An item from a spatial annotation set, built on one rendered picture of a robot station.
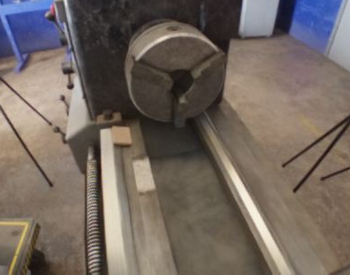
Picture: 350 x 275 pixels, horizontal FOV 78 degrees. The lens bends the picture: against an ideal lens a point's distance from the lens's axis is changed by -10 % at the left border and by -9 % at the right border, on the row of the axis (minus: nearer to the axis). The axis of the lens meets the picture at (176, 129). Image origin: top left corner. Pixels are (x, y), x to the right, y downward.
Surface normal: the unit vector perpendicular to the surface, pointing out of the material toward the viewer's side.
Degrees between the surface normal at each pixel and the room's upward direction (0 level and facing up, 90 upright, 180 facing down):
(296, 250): 0
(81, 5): 90
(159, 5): 90
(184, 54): 90
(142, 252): 0
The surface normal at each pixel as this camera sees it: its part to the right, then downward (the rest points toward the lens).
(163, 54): 0.25, 0.63
